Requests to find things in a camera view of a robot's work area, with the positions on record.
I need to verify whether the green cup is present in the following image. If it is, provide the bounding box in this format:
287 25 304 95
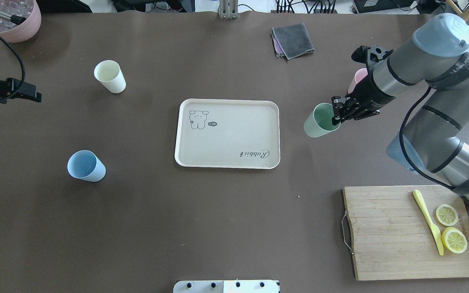
304 103 340 138

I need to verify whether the light blue cup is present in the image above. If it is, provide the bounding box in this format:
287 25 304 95
67 150 106 182

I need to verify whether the cream rabbit tray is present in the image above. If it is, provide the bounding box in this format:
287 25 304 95
174 98 281 169

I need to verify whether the aluminium frame post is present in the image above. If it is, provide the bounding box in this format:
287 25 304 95
218 0 239 19

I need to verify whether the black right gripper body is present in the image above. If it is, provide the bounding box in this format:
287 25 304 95
346 72 396 120

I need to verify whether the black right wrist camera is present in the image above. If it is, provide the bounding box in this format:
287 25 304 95
351 45 394 72

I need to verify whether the pink cup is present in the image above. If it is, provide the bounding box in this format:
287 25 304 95
347 68 368 94

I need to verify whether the wooden cutting board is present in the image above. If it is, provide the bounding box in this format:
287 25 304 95
342 185 469 281

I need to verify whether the yellow plastic knife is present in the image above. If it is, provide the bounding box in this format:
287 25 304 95
412 190 444 256

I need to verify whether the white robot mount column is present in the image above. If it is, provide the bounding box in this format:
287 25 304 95
173 280 281 293

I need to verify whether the grey folded cloth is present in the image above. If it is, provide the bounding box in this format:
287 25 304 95
271 22 315 61

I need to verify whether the cream cup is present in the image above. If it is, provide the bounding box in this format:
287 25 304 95
94 60 126 94

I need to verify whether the pink bowl with ice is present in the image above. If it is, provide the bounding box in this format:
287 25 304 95
0 0 42 43

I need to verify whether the lemon slice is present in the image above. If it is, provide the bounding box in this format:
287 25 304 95
441 227 468 254
435 204 458 227

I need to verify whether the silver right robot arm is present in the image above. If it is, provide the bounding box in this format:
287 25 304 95
332 13 469 200

